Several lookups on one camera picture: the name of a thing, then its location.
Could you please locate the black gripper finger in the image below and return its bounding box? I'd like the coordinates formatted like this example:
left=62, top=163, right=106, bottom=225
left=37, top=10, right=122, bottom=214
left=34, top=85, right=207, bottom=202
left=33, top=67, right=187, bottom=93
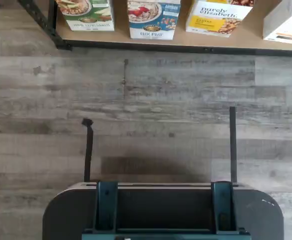
left=81, top=117, right=118, bottom=232
left=211, top=106, right=238, bottom=235

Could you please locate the blue and white cereal box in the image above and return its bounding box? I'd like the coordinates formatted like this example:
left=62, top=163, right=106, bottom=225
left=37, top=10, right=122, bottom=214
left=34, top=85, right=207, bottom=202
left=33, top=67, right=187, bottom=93
left=127, top=0, right=181, bottom=40

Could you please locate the yellow purely elizabeth box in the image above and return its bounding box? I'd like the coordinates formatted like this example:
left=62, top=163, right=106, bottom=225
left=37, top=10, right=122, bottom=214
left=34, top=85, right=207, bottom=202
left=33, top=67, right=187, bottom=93
left=185, top=0, right=254, bottom=38

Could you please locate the white patterned pantry box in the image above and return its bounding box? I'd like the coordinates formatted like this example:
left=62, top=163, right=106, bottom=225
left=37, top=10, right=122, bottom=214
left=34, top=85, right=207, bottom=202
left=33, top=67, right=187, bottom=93
left=263, top=0, right=292, bottom=46

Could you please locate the green and white cereal box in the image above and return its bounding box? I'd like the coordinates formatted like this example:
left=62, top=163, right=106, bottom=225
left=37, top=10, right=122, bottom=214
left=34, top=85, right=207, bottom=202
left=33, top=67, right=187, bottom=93
left=55, top=0, right=115, bottom=32

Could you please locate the wooden shelf with black frame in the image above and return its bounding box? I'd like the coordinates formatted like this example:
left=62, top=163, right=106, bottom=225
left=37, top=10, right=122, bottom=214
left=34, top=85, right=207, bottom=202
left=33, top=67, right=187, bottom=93
left=17, top=0, right=292, bottom=56

